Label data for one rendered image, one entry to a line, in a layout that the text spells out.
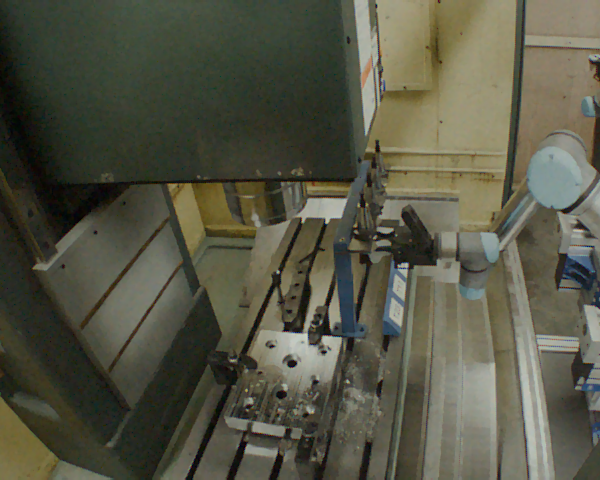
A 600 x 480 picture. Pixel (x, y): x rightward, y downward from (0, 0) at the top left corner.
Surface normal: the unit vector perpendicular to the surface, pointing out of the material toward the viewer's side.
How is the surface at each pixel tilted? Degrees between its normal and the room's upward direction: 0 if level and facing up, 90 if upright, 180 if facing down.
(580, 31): 89
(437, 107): 90
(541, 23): 89
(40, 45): 90
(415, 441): 7
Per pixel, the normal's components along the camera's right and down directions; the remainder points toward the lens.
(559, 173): -0.69, 0.44
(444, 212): -0.22, -0.50
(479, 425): -0.17, -0.72
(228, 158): -0.25, 0.58
